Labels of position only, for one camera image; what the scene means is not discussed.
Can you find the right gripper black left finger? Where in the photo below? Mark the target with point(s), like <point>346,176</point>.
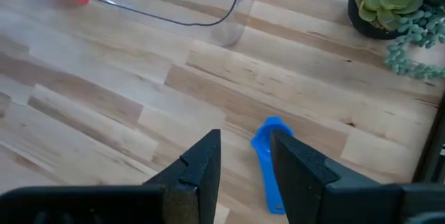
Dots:
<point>194,189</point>

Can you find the small blue measuring cup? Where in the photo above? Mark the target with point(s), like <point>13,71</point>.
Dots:
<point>264,154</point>

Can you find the black aluminium table frame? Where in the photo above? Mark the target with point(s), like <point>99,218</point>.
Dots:
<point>431,140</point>

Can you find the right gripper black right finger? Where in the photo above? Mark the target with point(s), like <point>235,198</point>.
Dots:
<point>306,189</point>

